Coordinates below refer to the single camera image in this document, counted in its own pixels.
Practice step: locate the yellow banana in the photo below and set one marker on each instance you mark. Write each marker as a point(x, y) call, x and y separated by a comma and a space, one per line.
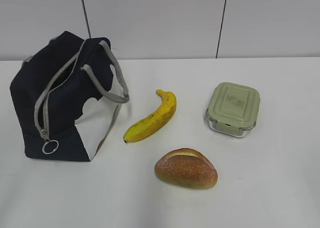
point(155, 121)

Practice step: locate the brown bread loaf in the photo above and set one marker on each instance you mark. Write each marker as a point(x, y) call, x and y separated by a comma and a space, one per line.
point(186, 167)

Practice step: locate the green lid glass food container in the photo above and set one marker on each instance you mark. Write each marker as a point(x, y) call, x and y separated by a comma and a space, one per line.
point(233, 109)

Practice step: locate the navy and white lunch bag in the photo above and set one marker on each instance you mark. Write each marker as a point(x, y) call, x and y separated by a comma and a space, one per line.
point(67, 98)

